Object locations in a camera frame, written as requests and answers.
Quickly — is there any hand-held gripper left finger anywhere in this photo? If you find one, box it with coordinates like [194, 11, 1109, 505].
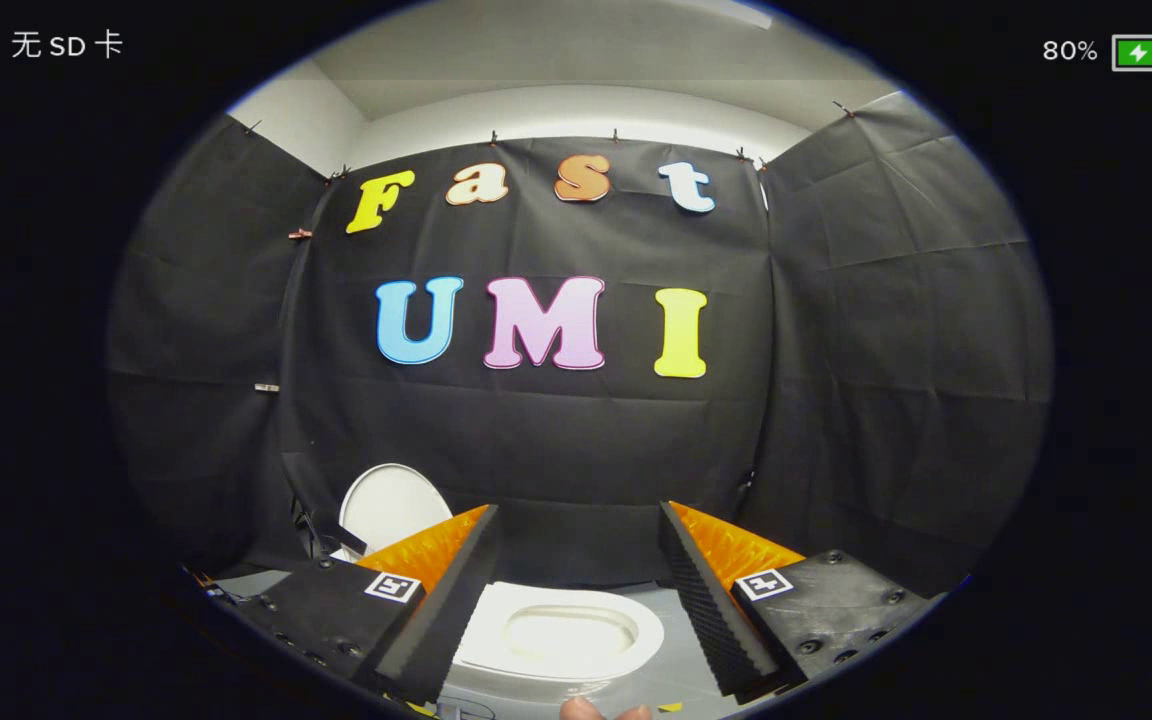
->
[224, 504, 501, 706]

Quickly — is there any white toilet lid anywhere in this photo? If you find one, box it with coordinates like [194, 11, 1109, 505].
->
[338, 462, 454, 557]

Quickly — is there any white toilet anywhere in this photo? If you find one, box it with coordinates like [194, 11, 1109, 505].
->
[329, 540, 667, 703]

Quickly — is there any black backdrop cloth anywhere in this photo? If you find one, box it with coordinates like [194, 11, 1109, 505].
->
[106, 90, 1053, 601]

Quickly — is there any white toilet seat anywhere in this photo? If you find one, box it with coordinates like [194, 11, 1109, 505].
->
[451, 581, 666, 683]

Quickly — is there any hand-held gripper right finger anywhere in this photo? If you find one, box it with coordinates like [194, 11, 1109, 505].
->
[659, 500, 937, 699]

